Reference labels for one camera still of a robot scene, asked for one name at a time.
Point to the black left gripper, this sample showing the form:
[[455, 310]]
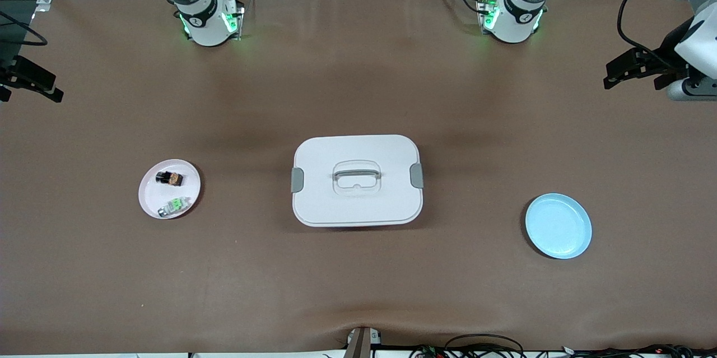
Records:
[[667, 53]]

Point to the orange and black switch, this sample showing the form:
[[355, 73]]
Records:
[[175, 179]]

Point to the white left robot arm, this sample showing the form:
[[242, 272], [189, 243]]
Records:
[[518, 22]]

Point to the grey box latch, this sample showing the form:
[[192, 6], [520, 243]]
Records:
[[297, 180], [417, 175]]

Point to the white lidded storage box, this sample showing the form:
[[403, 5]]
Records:
[[358, 207]]

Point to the pink round plate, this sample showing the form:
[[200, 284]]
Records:
[[152, 198]]

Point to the light blue round plate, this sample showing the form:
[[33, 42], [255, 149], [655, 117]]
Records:
[[558, 226]]

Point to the brown table cover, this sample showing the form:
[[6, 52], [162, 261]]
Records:
[[358, 66]]

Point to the green and clear switch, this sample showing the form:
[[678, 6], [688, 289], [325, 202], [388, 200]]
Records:
[[178, 203]]

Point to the metal table edge bracket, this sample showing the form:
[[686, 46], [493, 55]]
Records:
[[361, 344]]

